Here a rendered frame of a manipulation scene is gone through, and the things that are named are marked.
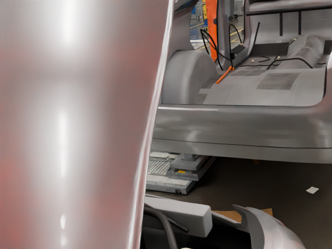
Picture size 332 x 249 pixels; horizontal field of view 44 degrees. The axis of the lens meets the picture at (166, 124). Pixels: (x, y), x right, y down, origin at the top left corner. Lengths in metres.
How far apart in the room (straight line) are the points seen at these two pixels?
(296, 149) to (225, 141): 0.48
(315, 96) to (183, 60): 1.21
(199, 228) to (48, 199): 0.98
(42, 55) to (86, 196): 0.16
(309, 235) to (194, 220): 2.26
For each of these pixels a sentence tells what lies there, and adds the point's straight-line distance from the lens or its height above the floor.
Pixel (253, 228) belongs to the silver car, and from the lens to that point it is 1.22.
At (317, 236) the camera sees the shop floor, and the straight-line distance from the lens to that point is 3.54.
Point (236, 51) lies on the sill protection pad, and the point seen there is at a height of 0.96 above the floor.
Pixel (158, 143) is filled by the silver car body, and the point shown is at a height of 0.86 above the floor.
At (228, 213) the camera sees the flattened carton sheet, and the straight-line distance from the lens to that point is 3.80.
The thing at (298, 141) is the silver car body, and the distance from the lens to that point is 2.77.
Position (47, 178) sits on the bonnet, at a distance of 0.43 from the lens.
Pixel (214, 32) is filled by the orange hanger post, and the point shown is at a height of 1.15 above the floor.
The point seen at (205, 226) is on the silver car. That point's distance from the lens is 1.36.
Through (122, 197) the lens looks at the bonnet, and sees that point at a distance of 0.39.
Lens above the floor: 2.09
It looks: 20 degrees down
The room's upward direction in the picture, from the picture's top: 9 degrees counter-clockwise
